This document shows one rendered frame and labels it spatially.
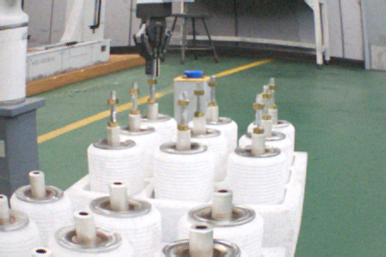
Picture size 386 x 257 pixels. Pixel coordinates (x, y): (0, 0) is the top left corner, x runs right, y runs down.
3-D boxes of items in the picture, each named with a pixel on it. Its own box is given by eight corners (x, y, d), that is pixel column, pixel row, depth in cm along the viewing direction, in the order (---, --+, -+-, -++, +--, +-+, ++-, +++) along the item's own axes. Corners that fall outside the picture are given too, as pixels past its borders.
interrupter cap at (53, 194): (7, 200, 68) (6, 195, 68) (28, 186, 75) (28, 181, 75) (52, 209, 66) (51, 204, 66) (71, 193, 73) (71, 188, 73)
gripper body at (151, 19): (148, 0, 123) (146, 40, 125) (128, 1, 116) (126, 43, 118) (179, -1, 120) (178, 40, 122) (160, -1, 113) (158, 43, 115)
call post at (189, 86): (174, 216, 141) (173, 80, 135) (181, 206, 148) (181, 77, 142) (204, 217, 139) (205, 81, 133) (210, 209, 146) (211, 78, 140)
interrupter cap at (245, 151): (239, 147, 100) (240, 143, 100) (283, 149, 98) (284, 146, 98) (228, 158, 93) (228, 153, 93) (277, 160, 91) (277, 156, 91)
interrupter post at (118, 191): (107, 211, 67) (104, 184, 67) (113, 205, 70) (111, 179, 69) (126, 214, 67) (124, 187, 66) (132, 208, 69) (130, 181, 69)
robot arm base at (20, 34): (-14, 105, 115) (-12, 32, 112) (6, 98, 124) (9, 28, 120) (10, 106, 112) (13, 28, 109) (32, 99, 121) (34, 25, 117)
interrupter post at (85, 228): (73, 243, 56) (69, 215, 55) (81, 236, 58) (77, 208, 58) (94, 247, 56) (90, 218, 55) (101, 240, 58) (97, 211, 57)
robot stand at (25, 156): (-13, 227, 120) (-27, 107, 114) (15, 213, 133) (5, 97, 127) (28, 242, 115) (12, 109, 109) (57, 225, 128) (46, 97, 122)
